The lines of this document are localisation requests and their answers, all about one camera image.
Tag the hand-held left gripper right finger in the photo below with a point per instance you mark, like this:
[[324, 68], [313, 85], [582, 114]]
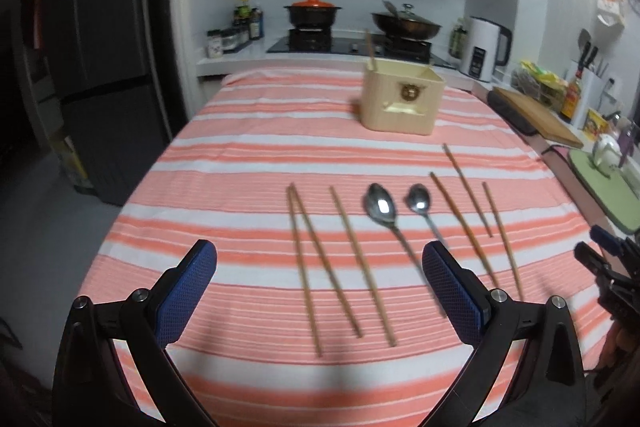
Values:
[[452, 289]]

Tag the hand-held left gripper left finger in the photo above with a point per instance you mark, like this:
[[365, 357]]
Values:
[[187, 287]]

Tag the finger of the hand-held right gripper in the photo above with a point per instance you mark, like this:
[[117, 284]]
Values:
[[590, 259], [602, 237]]

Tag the small metal spoon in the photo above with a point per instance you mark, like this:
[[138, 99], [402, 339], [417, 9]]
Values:
[[419, 198]]

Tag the large metal spoon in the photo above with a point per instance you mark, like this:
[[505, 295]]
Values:
[[381, 207]]

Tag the beige utensil holder box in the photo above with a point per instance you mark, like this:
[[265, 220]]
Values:
[[400, 99]]

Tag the person's right hand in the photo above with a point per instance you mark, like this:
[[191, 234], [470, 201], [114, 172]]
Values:
[[619, 344]]

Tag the green draining mat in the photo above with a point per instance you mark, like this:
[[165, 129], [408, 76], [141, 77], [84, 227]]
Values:
[[615, 197]]

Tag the white teapot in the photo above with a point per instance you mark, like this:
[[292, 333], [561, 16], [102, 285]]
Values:
[[606, 154]]

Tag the orange white striped tablecloth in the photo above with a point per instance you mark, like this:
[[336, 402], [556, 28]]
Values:
[[240, 207]]

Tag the purple cup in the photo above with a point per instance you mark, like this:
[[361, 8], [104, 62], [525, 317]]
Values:
[[627, 141]]

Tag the yellow seasoning box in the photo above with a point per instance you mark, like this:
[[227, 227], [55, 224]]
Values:
[[596, 123]]

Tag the wooden cutting board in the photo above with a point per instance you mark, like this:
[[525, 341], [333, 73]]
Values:
[[545, 117]]

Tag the brown sauce bottle yellow label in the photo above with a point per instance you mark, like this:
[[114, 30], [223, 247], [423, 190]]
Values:
[[571, 99]]

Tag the white knife holder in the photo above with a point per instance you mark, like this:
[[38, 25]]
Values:
[[592, 94]]

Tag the black cutting board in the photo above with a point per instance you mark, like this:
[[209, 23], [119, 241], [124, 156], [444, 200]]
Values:
[[510, 114]]

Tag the yellow snack packets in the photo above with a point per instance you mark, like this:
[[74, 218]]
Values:
[[542, 82]]

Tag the grey spatula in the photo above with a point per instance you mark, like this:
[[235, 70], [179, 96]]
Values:
[[584, 38]]

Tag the white electric kettle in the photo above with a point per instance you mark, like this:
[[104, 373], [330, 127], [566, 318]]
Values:
[[481, 49]]

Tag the white label spice jar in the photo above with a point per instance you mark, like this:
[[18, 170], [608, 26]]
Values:
[[215, 44]]

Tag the green glass bottle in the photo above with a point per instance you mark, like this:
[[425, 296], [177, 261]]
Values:
[[456, 39]]

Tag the dark grey refrigerator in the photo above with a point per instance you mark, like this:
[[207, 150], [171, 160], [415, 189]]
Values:
[[100, 57]]

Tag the dark spice jars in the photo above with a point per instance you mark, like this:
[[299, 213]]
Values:
[[234, 39]]

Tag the black wok with glass lid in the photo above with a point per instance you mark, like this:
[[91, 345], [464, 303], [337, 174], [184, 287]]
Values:
[[406, 26]]

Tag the group of dark sauce bottles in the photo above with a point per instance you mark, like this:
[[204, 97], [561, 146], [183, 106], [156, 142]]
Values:
[[248, 19]]

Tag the black gas stove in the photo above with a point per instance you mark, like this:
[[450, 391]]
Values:
[[320, 44]]

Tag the black clay pot orange lid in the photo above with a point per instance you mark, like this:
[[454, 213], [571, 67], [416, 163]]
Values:
[[312, 13]]

